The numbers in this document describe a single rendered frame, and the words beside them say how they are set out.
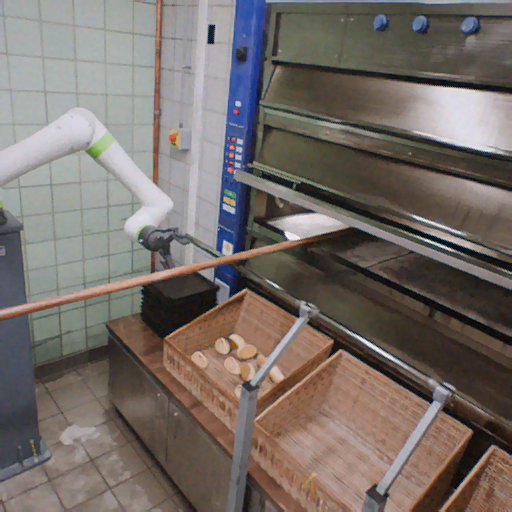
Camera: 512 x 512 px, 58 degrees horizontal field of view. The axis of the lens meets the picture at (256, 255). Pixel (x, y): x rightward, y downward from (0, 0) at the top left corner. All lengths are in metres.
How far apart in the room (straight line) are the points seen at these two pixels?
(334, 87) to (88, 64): 1.32
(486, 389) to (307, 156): 1.06
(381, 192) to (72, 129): 1.07
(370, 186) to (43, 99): 1.63
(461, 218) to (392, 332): 0.51
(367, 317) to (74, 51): 1.86
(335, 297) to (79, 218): 1.52
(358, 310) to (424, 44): 0.96
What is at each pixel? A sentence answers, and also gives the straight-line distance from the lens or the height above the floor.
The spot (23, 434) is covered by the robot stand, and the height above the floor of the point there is 0.18.
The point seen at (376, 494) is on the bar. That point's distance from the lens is 1.30.
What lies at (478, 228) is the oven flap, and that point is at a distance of 1.55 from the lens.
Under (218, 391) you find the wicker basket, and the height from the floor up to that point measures 0.70.
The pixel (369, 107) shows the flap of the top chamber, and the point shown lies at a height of 1.78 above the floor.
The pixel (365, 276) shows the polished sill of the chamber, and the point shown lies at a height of 1.18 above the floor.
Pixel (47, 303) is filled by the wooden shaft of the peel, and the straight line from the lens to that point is 1.43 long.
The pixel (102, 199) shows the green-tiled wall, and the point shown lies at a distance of 2.79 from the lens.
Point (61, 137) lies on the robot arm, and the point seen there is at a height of 1.58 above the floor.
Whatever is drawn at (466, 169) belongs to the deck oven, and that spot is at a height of 1.65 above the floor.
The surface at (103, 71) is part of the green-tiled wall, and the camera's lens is 2.67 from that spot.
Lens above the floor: 1.89
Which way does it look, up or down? 23 degrees down
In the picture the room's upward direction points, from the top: 7 degrees clockwise
